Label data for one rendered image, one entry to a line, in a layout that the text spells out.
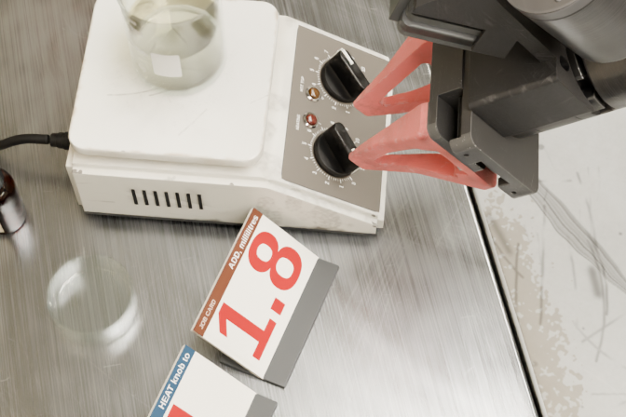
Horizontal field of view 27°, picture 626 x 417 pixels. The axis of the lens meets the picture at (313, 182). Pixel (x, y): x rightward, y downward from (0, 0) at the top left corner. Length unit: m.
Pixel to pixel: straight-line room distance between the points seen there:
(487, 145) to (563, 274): 0.22
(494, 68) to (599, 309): 0.25
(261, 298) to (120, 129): 0.14
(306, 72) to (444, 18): 0.25
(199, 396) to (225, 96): 0.18
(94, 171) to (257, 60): 0.12
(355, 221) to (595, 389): 0.18
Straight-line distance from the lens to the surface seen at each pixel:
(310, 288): 0.84
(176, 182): 0.81
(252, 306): 0.82
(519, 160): 0.68
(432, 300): 0.84
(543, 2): 0.58
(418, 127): 0.67
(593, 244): 0.88
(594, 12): 0.58
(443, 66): 0.68
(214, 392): 0.80
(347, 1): 0.96
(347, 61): 0.85
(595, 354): 0.85
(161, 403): 0.78
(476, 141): 0.65
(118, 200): 0.84
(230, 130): 0.80
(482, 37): 0.62
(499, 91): 0.64
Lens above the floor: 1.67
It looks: 62 degrees down
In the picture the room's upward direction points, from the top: straight up
